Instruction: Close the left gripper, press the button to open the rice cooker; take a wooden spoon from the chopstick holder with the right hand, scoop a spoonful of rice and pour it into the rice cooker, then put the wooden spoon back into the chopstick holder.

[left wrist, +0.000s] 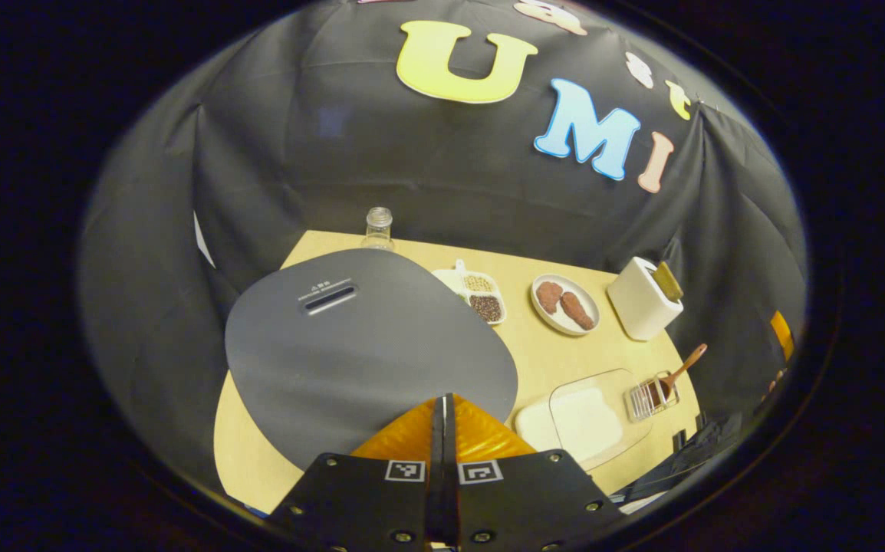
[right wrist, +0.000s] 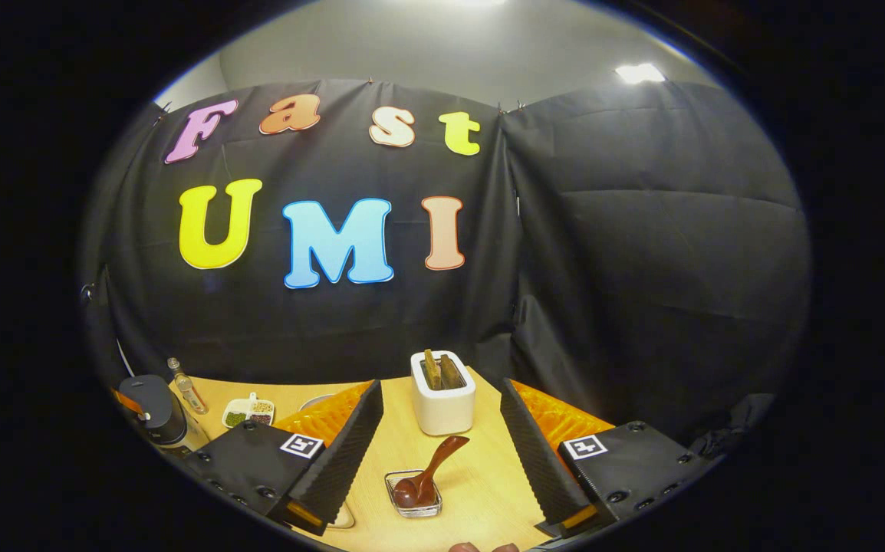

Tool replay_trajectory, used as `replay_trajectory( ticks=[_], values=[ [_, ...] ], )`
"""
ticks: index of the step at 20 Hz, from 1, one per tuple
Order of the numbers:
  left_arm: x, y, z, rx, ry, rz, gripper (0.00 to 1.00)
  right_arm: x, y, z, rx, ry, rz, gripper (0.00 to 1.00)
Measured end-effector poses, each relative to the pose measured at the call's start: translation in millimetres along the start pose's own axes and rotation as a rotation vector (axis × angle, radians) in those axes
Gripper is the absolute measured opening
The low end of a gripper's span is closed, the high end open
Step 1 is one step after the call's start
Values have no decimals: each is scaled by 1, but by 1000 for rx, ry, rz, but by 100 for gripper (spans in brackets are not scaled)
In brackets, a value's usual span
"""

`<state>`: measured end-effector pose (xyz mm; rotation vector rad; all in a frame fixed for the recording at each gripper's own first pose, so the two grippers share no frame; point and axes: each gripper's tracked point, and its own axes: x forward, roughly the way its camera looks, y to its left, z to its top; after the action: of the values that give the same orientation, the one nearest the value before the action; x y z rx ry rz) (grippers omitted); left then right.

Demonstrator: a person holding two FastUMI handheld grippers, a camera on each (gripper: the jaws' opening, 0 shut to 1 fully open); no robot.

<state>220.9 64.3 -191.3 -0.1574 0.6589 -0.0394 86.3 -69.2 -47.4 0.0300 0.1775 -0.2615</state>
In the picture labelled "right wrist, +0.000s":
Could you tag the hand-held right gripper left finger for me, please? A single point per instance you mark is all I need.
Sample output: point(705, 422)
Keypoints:
point(350, 452)

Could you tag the small glass bottle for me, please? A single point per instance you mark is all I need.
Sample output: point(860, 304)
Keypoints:
point(189, 391)

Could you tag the white round plate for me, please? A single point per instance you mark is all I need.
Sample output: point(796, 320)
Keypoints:
point(316, 402)

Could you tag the brown wooden spoon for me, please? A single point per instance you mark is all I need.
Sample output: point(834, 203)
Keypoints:
point(431, 464)

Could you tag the black backdrop cloth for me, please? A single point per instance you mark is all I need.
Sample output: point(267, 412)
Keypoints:
point(642, 253)

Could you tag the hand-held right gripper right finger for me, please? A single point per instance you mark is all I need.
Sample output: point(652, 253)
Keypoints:
point(538, 452)

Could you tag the brown toast slice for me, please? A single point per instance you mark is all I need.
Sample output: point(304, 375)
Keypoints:
point(452, 372)
point(432, 369)

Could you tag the dark lidded rice cooker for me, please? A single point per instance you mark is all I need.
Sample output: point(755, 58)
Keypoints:
point(157, 410)

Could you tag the white divided seasoning dish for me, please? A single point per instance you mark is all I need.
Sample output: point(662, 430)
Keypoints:
point(247, 414)

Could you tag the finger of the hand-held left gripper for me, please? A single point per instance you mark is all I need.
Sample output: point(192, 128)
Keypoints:
point(128, 403)

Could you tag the white toaster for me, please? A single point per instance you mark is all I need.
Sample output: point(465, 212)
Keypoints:
point(442, 414)

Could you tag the small ceiling light panel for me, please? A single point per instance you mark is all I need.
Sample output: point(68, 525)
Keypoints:
point(639, 73)

